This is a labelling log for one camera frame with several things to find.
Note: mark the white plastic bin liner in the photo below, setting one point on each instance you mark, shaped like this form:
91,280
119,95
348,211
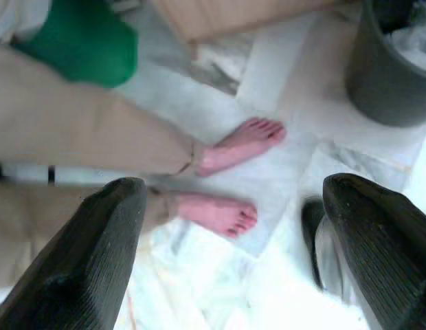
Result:
414,44

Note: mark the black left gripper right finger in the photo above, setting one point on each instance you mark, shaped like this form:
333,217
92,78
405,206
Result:
388,258

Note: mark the person in beige trousers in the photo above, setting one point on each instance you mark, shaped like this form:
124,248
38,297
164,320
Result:
79,127

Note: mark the crumpled white plastic sheet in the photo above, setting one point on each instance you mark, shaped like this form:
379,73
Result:
206,285

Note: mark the flat brown cardboard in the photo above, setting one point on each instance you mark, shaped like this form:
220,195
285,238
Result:
233,17

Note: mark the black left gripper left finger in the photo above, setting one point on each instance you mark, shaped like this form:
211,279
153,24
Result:
79,271

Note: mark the green garment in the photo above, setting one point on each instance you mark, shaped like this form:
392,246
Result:
86,44

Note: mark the white rod with black bands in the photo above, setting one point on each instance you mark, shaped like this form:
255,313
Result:
27,173

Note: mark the dark grey rubbish bin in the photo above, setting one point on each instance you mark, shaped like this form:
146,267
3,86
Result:
378,79

